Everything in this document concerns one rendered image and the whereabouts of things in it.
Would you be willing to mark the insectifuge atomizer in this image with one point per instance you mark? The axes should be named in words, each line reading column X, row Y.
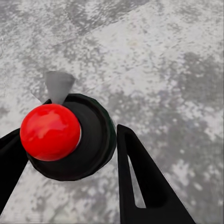
column 70, row 136

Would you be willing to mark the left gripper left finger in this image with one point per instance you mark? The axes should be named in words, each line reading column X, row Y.
column 13, row 159

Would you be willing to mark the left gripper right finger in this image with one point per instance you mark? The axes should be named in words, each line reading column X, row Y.
column 162, row 204

